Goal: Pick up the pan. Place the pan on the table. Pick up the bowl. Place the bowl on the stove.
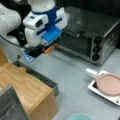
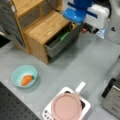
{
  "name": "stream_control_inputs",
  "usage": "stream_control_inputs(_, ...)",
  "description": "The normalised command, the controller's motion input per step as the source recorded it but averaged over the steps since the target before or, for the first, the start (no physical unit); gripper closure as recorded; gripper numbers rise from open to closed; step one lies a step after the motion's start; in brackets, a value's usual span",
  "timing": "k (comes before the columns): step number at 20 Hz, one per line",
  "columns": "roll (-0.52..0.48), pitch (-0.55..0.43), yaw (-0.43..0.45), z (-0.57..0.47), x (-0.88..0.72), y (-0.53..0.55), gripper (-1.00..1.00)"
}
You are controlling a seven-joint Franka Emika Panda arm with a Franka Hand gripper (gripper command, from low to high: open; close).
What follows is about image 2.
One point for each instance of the silver toaster oven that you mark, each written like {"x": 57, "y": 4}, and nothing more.
{"x": 111, "y": 97}

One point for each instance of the white induction cooker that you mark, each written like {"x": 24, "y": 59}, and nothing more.
{"x": 47, "y": 114}

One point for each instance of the teal bowl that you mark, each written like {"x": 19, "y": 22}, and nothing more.
{"x": 22, "y": 71}

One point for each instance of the orange carrot toy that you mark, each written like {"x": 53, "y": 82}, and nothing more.
{"x": 27, "y": 79}

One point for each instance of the open grey drawer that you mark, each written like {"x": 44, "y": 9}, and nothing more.
{"x": 58, "y": 43}

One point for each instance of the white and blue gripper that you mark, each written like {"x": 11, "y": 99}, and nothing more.
{"x": 86, "y": 11}

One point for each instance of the pink pan with white handle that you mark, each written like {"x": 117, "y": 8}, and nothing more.
{"x": 67, "y": 106}

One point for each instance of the green vegetable toy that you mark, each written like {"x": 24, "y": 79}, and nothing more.
{"x": 64, "y": 35}

